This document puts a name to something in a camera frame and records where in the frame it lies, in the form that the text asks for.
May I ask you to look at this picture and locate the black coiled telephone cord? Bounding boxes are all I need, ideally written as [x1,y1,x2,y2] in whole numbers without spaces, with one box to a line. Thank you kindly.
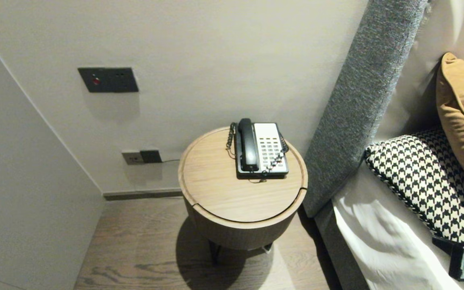
[226,122,290,184]

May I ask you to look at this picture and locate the black corded desk telephone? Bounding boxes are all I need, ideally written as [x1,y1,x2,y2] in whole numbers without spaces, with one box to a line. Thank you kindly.
[234,122,290,180]

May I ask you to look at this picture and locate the round wooden nightstand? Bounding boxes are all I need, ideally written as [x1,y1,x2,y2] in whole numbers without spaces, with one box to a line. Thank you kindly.
[178,126,309,226]

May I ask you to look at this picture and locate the black metal nightstand legs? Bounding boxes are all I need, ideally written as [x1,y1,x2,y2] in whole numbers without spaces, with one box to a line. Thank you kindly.
[208,240,275,266]

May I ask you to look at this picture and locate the grey upholstered bed base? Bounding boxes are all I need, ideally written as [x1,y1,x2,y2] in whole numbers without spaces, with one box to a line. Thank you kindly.
[314,201,367,290]

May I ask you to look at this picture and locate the silver wall socket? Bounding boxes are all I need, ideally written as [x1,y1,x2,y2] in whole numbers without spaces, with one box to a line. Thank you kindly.
[122,151,143,165]

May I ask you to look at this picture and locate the white bed pillow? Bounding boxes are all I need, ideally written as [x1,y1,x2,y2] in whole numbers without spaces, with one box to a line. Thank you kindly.
[377,0,464,141]

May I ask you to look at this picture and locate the black telephone handset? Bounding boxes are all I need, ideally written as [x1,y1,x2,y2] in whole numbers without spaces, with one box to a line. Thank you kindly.
[238,118,260,173]

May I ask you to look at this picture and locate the black plug adapter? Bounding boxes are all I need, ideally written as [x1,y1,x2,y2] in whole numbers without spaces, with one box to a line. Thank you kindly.
[140,149,163,163]

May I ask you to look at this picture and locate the grey wall baseboard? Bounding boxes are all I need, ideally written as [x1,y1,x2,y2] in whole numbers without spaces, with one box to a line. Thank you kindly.
[103,188,185,201]

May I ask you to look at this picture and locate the grey upholstered headboard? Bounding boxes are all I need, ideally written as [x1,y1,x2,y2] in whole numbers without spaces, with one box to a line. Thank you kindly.
[302,0,430,219]

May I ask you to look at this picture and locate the black white houndstooth pillow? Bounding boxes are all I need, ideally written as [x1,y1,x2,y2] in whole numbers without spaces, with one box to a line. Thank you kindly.
[364,129,464,244]

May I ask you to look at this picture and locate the white bed sheet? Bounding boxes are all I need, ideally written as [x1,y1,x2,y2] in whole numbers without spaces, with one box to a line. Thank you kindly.
[332,159,464,290]

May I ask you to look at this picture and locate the black wall switch panel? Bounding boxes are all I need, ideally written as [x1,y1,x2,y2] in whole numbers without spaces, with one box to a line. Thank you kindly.
[78,67,139,93]

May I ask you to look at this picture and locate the mustard brown pillow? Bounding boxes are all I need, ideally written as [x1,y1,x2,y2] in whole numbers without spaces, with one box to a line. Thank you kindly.
[436,52,464,197]

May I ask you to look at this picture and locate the curved wooden nightstand drawer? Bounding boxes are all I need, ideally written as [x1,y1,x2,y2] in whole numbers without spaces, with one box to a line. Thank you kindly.
[184,187,308,251]

